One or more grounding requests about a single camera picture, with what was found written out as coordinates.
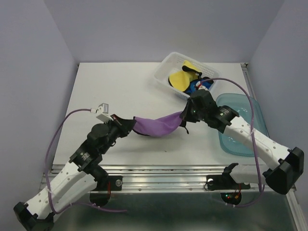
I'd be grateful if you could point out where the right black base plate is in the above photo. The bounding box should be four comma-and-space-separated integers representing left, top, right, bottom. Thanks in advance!
205, 175, 251, 191

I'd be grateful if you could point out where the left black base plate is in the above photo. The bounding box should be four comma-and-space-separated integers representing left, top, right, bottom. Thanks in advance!
92, 175, 123, 192

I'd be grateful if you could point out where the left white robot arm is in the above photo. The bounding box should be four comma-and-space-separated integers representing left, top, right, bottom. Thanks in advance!
13, 115, 136, 231

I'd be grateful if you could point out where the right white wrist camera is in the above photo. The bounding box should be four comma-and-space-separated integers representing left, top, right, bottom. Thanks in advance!
195, 81, 208, 90

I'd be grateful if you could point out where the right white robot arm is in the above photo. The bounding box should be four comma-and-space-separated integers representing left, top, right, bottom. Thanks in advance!
180, 90, 304, 195

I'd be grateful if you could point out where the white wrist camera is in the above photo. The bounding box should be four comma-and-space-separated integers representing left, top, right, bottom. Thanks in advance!
96, 103, 113, 123
195, 81, 208, 90

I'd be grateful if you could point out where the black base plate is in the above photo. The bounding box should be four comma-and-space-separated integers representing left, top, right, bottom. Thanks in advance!
92, 175, 123, 192
205, 175, 251, 191

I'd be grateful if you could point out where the aluminium rail frame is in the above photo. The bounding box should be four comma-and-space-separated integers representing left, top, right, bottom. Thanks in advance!
28, 62, 308, 231

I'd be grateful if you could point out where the blue translucent plastic tray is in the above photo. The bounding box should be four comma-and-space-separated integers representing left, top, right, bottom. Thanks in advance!
216, 93, 268, 157

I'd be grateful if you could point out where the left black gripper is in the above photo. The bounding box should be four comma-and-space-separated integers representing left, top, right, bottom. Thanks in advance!
101, 114, 136, 154

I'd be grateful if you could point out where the white plastic basket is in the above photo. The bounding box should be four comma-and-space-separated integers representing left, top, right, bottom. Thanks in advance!
152, 52, 220, 100

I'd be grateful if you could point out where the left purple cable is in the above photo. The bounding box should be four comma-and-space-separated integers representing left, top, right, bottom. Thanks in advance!
44, 107, 128, 215

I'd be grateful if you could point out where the blue towel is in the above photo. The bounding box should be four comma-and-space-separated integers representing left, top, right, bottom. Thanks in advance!
184, 77, 214, 95

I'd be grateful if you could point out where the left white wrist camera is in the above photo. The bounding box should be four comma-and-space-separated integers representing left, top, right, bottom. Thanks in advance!
96, 103, 113, 123

